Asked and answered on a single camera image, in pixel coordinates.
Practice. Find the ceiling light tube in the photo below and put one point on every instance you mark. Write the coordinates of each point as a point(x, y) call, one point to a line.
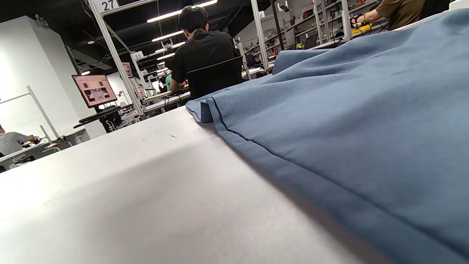
point(172, 14)
point(167, 36)

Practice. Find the black office chair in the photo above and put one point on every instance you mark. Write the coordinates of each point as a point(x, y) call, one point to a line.
point(214, 79)

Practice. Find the computer monitor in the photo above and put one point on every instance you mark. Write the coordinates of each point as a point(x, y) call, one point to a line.
point(95, 90)

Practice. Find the white storage shelf rack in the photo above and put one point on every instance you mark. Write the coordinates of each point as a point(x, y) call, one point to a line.
point(346, 18)

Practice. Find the white table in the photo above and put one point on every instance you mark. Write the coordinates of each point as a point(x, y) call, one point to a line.
point(128, 201)

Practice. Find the white metal frame post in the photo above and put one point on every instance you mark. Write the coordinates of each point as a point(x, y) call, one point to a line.
point(260, 33)
point(115, 58)

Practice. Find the blue pillowcase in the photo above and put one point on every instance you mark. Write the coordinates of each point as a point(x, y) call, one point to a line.
point(348, 128)

